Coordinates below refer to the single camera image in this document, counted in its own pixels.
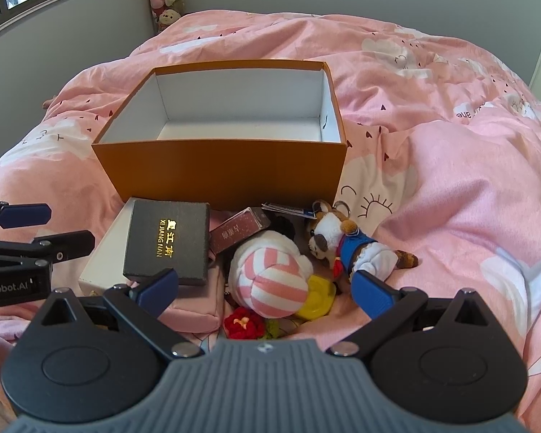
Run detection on black gift box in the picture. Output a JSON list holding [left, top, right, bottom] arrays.
[[123, 197, 211, 287]]

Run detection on pink white striped plush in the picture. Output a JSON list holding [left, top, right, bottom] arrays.
[[228, 230, 314, 319]]

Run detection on orange cardboard box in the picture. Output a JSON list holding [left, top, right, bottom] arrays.
[[91, 58, 348, 212]]

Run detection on yellow tape measure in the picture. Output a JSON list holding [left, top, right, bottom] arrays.
[[295, 273, 339, 322]]

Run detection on crocheted potted flower toy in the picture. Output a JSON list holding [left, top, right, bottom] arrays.
[[224, 306, 282, 341]]

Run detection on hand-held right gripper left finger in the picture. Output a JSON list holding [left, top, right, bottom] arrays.
[[27, 268, 204, 362]]

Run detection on pink printed blanket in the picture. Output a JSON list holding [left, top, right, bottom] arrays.
[[0, 9, 541, 433]]

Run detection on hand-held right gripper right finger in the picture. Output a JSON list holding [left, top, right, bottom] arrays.
[[327, 271, 501, 362]]

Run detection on raccoon plush keychain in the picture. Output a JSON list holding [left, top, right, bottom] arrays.
[[307, 199, 419, 292]]

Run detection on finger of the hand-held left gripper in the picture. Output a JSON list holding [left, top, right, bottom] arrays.
[[0, 196, 52, 234], [0, 230, 95, 274]]

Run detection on small printed card box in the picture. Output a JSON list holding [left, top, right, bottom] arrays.
[[210, 206, 271, 255]]

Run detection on white box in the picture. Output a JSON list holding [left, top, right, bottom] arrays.
[[78, 197, 136, 296]]

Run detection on pink pouch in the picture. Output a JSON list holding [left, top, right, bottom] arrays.
[[160, 266, 226, 332]]

